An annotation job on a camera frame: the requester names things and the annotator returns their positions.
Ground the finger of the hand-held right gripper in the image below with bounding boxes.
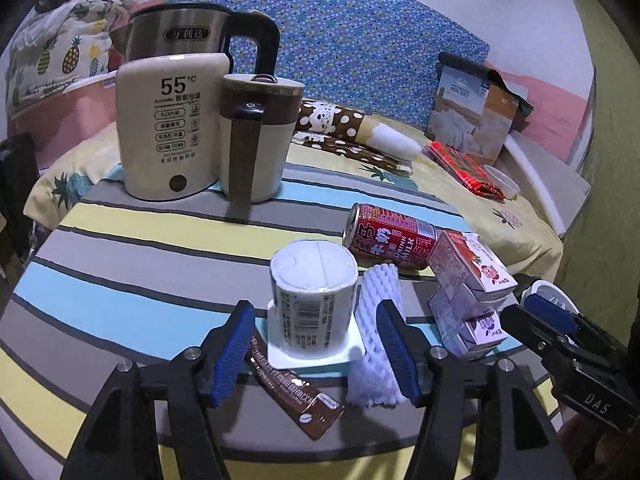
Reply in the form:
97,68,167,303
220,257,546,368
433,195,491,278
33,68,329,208
520,292,584,334
500,304,586,368

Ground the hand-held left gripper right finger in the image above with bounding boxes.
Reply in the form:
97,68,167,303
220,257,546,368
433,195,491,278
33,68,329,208
375,299,576,480

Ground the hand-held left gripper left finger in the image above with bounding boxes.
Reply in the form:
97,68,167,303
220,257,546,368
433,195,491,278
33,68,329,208
60,300,257,480

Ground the white bin with plastic liner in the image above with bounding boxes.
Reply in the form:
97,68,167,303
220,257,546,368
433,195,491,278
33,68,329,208
530,280,576,313

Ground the white foam fruit net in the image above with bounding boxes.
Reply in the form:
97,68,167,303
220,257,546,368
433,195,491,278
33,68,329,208
345,262,408,408

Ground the purple white milk carton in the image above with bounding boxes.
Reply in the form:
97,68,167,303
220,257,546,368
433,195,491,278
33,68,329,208
427,287,508,361
427,230,518,301

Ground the brown coffee sachet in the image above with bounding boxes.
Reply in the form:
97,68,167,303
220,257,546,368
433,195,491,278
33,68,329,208
247,332,346,441

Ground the white yogurt cup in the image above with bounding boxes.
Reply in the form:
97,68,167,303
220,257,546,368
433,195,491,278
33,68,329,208
265,240,363,367

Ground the red milk can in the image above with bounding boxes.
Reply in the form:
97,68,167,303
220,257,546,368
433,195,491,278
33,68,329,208
342,203,438,272

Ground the person's right hand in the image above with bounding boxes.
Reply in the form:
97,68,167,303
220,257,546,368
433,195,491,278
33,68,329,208
557,407,640,480

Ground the yellow bed sheet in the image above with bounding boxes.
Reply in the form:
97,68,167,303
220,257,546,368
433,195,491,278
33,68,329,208
25,95,566,286

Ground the striped tablecloth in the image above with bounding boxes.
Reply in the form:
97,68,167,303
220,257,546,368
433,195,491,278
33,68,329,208
0,162,563,480

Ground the white foam board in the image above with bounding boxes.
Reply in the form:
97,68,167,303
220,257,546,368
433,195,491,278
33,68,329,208
502,135,592,238

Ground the white plastic bowl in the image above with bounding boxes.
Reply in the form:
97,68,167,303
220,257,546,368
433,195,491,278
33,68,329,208
482,164,521,201

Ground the green curtain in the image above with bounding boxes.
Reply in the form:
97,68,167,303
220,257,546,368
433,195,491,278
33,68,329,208
560,0,640,356

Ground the red plaid cloth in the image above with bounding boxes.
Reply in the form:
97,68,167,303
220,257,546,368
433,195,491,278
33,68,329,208
427,140,508,203

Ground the cream brown lidded mug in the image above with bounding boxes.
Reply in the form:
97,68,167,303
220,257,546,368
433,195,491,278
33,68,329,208
220,74,305,223

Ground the brown polka dot cloth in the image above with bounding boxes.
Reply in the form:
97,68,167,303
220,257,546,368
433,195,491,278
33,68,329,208
290,130,416,178

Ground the quilt packaging box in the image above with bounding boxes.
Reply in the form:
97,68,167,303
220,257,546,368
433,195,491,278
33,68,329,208
426,52,521,168

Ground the brown white folded blanket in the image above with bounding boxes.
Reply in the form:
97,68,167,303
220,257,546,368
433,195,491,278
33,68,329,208
295,100,423,163

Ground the cream kettle warmer base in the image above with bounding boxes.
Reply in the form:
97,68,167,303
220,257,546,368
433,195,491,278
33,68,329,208
115,52,231,203

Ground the black bag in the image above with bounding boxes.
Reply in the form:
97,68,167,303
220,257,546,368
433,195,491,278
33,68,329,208
0,137,41,266

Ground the blue floral headboard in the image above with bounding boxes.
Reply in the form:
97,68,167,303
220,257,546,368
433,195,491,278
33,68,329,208
165,0,491,133

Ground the steel electric kettle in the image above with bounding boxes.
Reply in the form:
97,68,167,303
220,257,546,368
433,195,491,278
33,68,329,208
109,2,281,77

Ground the pineapple print pillow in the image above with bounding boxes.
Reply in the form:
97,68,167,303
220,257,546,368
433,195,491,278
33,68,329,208
5,0,136,121

